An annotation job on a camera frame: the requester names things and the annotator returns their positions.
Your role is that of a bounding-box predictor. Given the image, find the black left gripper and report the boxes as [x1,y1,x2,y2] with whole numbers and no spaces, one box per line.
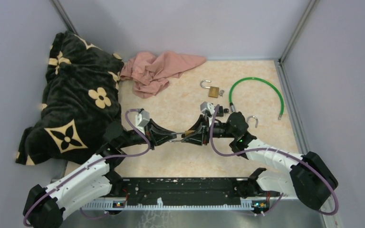
[120,119,178,151]

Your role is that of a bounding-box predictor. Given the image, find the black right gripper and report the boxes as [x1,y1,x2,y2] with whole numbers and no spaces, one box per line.
[181,114,236,146]

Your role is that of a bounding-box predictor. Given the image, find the large brass padlock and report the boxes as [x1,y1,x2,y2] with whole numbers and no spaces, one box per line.
[246,115,259,128]

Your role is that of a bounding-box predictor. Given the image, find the long-shackle brass padlock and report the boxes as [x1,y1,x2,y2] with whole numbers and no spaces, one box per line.
[168,130,194,143]

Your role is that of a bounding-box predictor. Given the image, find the black padlock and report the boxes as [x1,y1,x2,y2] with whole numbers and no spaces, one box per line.
[216,106,230,117]

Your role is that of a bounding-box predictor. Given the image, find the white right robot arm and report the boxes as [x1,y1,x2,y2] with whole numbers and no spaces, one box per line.
[182,112,339,215]

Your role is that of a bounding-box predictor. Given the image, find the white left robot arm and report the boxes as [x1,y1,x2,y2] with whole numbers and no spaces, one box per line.
[23,119,177,228]

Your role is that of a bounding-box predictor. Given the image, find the small brass padlock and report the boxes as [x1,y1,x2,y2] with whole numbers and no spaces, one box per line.
[200,80,219,98]

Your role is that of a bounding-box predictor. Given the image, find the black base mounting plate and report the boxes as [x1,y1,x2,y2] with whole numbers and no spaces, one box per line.
[110,178,280,214]

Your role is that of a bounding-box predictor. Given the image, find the pink crumpled cloth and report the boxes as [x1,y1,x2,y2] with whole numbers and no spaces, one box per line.
[120,51,206,99]

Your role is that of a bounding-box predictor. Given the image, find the black floral plush blanket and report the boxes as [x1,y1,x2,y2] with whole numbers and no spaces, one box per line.
[15,31,124,165]

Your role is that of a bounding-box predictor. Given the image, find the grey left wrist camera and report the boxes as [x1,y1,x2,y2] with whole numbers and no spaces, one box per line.
[135,109,150,128]

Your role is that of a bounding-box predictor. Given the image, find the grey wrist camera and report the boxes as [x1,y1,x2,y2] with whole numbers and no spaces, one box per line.
[135,109,150,128]
[200,102,215,117]

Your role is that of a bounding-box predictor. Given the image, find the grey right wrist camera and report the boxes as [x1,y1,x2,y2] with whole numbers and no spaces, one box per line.
[200,102,215,117]

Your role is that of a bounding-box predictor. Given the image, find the green cable lock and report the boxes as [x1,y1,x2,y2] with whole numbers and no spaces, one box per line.
[228,77,285,120]

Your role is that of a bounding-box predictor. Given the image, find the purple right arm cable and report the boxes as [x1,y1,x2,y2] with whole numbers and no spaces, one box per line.
[209,104,340,216]

